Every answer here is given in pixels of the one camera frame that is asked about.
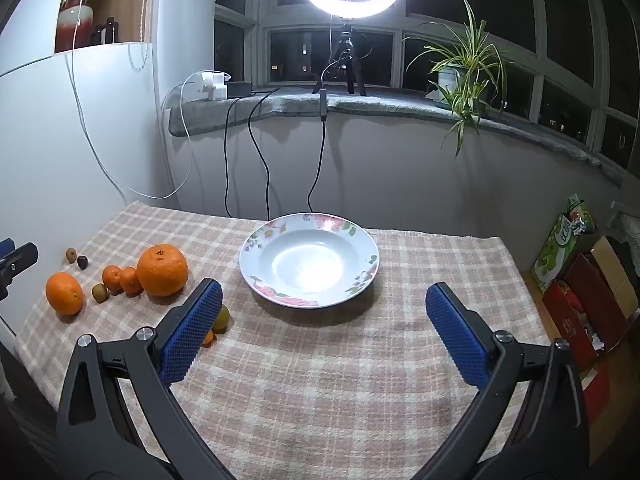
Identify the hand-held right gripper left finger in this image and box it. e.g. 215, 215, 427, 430
55, 277, 236, 480

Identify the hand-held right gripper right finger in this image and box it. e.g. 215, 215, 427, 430
410, 282, 591, 480

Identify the medium smooth orange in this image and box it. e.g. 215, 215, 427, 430
45, 271, 84, 316

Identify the large rough-skinned orange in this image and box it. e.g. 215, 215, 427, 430
136, 243, 190, 298

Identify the small mandarin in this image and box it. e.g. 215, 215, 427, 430
119, 266, 144, 296
102, 265, 124, 295

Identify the white floral plate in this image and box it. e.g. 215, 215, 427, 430
239, 213, 381, 310

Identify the red gift box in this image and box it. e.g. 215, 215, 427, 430
565, 252, 633, 356
541, 280, 601, 373

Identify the pink checked tablecloth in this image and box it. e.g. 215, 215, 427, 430
15, 200, 566, 480

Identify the green printed box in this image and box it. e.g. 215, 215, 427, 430
530, 192, 598, 293

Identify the brown cardboard box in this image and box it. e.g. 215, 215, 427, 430
590, 235, 640, 321

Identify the red vase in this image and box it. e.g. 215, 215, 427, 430
54, 0, 96, 53

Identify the black object on shelf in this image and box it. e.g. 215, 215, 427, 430
92, 16, 121, 45

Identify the white power strip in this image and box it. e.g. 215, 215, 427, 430
180, 71, 232, 106

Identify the white plant pot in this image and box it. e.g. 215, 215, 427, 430
436, 65, 466, 110

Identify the spider plant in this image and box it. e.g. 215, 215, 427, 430
405, 0, 516, 160

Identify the long white cable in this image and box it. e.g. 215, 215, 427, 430
70, 0, 193, 201

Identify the short white cable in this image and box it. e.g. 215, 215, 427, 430
160, 72, 201, 111

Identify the black cable with inline remote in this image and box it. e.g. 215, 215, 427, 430
306, 25, 373, 213

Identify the white window frame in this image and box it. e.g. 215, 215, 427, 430
215, 0, 640, 161

